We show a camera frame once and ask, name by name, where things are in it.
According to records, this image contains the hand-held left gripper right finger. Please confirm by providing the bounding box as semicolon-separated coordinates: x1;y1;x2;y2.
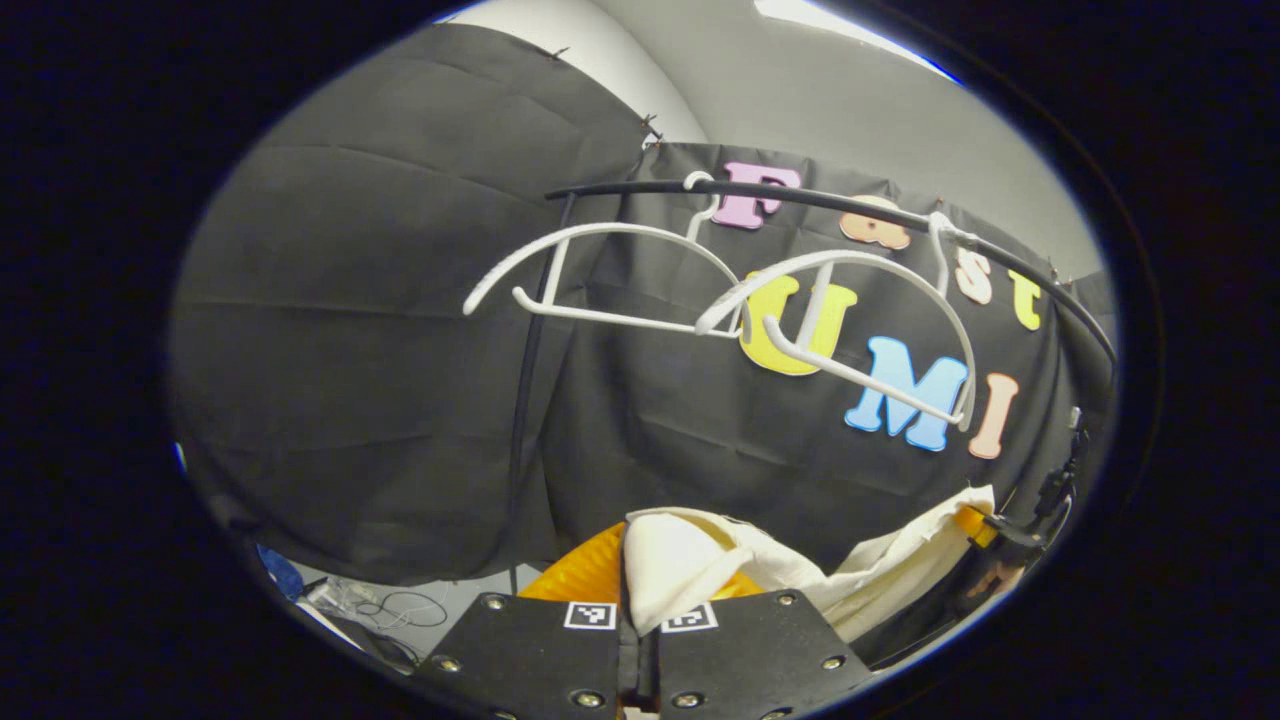
655;570;877;720

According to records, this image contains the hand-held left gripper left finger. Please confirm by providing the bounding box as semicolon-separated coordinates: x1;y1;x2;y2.
415;521;642;720

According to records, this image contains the ceiling light panel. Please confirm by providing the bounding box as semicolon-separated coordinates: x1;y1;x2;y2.
754;0;961;83

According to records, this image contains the black backdrop cloth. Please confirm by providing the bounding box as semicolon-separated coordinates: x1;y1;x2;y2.
170;22;1119;589

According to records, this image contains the clear plastic bag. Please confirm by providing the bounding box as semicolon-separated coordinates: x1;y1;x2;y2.
298;576;363;619

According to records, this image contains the white plastic hanger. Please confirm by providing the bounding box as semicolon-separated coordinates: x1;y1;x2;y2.
462;170;747;341
694;210;982;434

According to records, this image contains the black metal clothes rack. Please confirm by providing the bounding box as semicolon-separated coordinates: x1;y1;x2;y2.
504;178;1120;597

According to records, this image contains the cream shirt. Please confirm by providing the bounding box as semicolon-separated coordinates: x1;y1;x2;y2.
622;485;997;643

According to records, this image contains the blue cloth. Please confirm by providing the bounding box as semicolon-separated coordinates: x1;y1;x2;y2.
256;544;305;602

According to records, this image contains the black cable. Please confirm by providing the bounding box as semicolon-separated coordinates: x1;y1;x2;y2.
348;588;451;633

